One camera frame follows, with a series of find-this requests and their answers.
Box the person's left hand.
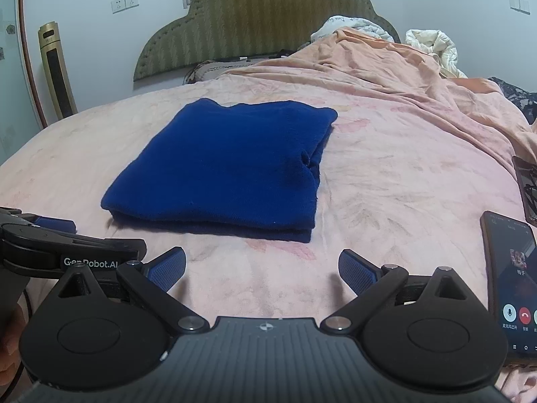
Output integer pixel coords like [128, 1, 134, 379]
[1, 301, 33, 402]

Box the white crumpled cloth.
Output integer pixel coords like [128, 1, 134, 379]
[310, 15, 394, 42]

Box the white wall switch right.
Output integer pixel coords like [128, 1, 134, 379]
[509, 0, 531, 15]

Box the gold tower fan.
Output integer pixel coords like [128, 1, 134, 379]
[38, 22, 78, 120]

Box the orange blanket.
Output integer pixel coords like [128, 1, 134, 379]
[235, 28, 536, 161]

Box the cream quilt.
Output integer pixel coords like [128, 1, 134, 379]
[405, 29, 467, 78]

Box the pink floral bed sheet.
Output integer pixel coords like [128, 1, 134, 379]
[1, 70, 523, 324]

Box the black smartphone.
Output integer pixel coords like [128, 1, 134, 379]
[480, 211, 537, 367]

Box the blue knit sweater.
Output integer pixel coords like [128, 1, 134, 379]
[101, 98, 338, 243]

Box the glass wardrobe door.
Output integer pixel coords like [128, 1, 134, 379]
[0, 0, 47, 162]

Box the dark patterned garment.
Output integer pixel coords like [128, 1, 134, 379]
[490, 77, 537, 125]

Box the olive padded headboard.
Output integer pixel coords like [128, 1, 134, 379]
[133, 0, 400, 82]

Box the white wall socket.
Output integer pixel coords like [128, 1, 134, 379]
[110, 0, 139, 14]

